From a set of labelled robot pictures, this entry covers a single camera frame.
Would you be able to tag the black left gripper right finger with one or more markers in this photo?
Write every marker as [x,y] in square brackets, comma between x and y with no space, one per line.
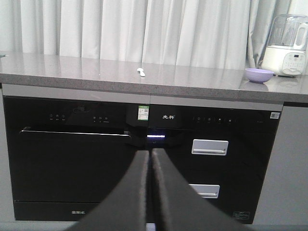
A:
[178,207]

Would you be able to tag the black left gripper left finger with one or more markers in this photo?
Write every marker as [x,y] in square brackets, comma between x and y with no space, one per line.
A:
[124,209]

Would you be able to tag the white plastic spoon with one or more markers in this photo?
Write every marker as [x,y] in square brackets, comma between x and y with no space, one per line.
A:
[141,72]

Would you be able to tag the purple plastic bowl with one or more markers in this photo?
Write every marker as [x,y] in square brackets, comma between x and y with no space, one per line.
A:
[258,75]

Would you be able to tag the black disinfection cabinet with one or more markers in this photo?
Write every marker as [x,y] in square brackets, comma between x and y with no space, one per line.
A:
[222,153]

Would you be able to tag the black built-in dishwasher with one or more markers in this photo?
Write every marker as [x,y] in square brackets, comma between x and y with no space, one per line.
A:
[66,156]

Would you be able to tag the grey cabinet door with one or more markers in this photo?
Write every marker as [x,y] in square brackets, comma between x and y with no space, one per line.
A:
[284,195]

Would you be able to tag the white pleated curtain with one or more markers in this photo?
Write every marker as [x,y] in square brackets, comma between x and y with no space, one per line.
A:
[203,33]

